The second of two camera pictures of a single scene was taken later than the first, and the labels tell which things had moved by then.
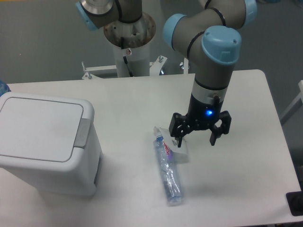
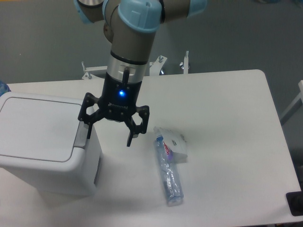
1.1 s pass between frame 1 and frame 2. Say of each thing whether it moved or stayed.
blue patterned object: stayed
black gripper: moved
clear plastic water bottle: stayed
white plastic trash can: stayed
